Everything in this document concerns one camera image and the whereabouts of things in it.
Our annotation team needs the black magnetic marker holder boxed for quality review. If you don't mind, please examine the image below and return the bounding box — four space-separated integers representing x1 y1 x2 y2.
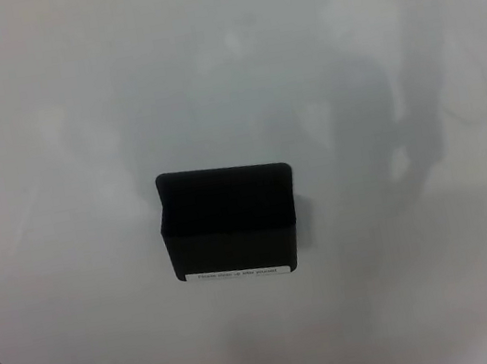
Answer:
150 152 311 294

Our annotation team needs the white whiteboard with grey frame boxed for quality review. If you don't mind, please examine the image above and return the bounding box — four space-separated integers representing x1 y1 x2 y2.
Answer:
0 0 487 364

